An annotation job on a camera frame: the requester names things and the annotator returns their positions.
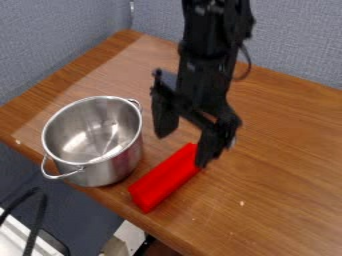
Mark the metal pot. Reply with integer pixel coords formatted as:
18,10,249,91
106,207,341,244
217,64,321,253
42,96,143,187

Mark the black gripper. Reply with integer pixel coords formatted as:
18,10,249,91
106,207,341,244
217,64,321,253
151,51,242,168

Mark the white equipment box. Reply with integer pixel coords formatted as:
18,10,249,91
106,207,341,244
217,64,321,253
0,215,71,256

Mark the white table bracket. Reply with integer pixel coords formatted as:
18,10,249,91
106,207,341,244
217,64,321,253
98,220,154,256

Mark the red block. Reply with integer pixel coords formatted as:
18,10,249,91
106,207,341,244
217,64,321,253
128,143,199,213

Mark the black cable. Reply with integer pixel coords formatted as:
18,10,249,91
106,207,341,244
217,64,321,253
0,187,50,256

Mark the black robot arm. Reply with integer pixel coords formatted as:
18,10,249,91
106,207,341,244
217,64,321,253
151,0,255,168

